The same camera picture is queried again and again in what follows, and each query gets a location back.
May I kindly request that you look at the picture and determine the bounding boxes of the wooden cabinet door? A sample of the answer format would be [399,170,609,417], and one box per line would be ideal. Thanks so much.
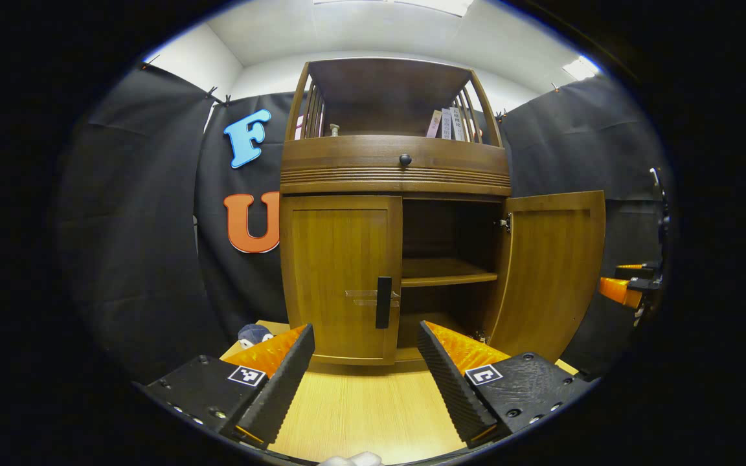
[486,190,607,363]
[280,195,403,366]

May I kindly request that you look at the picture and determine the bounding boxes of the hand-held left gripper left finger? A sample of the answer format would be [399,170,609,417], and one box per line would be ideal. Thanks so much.
[135,323,317,450]

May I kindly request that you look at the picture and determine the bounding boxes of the small ceiling light panel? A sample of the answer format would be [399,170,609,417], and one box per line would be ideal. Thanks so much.
[564,56,600,82]

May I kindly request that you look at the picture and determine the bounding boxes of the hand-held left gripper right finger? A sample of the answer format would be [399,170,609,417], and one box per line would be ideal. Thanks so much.
[416,320,595,449]

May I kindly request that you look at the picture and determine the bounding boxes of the wooden drawer with black knob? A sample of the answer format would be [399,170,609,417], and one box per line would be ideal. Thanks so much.
[280,136,512,195]

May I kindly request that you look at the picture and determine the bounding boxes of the large ceiling light panel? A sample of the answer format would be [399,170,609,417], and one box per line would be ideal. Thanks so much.
[315,0,474,17]

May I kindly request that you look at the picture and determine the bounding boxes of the penguin plush toy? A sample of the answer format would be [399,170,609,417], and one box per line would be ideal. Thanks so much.
[237,324,277,350]

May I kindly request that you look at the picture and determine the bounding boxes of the black backdrop cloth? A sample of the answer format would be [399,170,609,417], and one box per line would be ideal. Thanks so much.
[56,61,672,383]

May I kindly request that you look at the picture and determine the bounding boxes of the wooden double-door shoe cabinet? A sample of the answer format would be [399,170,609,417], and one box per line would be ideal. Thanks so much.
[279,57,513,366]

